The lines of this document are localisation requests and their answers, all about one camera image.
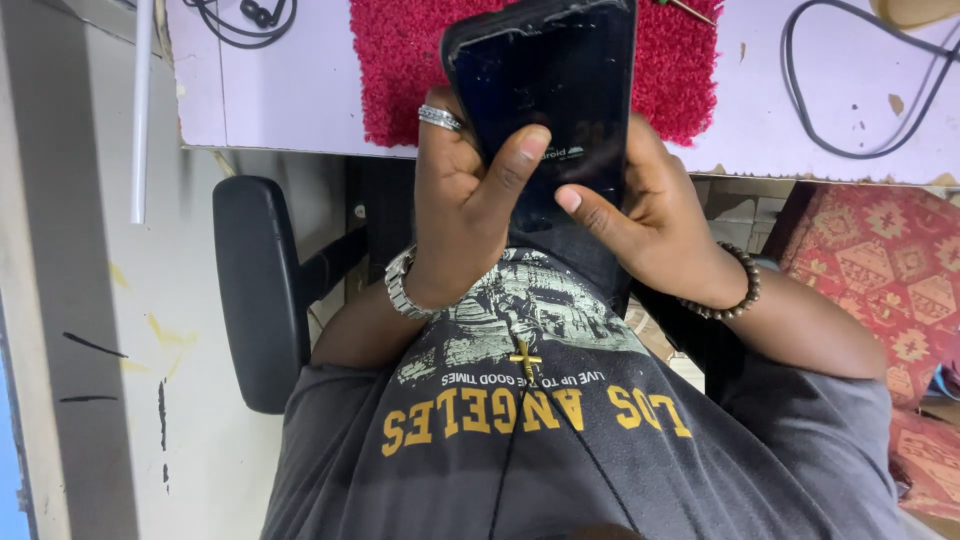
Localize silver metal wristwatch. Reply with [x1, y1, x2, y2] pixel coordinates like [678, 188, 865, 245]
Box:
[384, 244, 445, 321]

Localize silver ring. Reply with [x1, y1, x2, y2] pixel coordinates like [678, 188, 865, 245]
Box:
[417, 104, 465, 134]

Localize black earphones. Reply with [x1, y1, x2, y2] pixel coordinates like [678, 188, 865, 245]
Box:
[182, 0, 299, 51]

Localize brown bead bracelet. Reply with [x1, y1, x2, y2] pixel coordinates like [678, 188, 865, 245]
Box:
[677, 241, 762, 322]

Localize person's left hand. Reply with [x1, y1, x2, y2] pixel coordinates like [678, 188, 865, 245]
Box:
[405, 84, 553, 309]

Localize black smartphone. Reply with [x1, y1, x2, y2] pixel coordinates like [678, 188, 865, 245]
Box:
[440, 0, 639, 234]

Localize black office chair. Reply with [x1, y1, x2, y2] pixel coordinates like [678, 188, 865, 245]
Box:
[212, 175, 370, 416]

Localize person's right hand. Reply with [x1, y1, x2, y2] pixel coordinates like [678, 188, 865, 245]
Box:
[554, 112, 748, 310]

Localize red patterned rug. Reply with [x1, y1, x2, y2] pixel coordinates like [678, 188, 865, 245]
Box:
[780, 183, 960, 522]

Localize black necklace cord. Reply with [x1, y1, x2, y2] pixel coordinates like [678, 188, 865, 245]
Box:
[487, 378, 640, 540]

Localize thin screwdriver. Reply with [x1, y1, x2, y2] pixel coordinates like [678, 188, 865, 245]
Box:
[651, 0, 717, 28]

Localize black cable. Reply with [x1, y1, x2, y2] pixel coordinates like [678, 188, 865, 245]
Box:
[780, 0, 960, 161]

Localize white plastic pipe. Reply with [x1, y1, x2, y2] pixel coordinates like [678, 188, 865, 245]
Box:
[130, 0, 156, 225]

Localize gold cross pendant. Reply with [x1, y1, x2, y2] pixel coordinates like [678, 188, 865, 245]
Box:
[509, 339, 544, 384]

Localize grey printed t-shirt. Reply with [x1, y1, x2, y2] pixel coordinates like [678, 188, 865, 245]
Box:
[260, 225, 910, 540]

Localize red fluffy mat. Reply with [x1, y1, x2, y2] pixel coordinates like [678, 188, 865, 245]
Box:
[349, 0, 726, 149]

